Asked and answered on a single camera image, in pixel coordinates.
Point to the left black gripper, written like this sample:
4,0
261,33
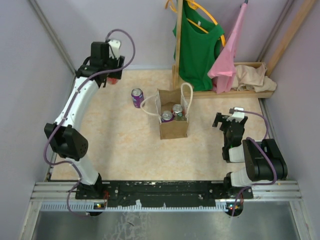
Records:
119,62

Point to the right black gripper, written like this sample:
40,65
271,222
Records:
220,118

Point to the purple soda can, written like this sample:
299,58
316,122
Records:
137,97
167,116

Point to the red green soda can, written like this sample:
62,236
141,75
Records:
177,110

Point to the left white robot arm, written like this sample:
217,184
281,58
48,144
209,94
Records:
64,134

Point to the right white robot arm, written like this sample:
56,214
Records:
263,161

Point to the beige cloth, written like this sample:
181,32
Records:
249,78

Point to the clear glass bottle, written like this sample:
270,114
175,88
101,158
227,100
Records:
180,118

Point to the pink t-shirt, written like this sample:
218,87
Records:
223,71

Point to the yellow hanger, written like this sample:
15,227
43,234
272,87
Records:
170,5
194,6

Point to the green t-shirt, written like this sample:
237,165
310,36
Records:
200,46

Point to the wooden clothes rack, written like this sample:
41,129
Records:
304,10

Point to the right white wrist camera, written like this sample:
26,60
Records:
237,114

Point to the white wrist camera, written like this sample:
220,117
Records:
237,114
114,48

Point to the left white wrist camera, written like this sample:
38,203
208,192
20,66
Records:
114,48

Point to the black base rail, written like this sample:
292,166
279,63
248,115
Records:
156,194

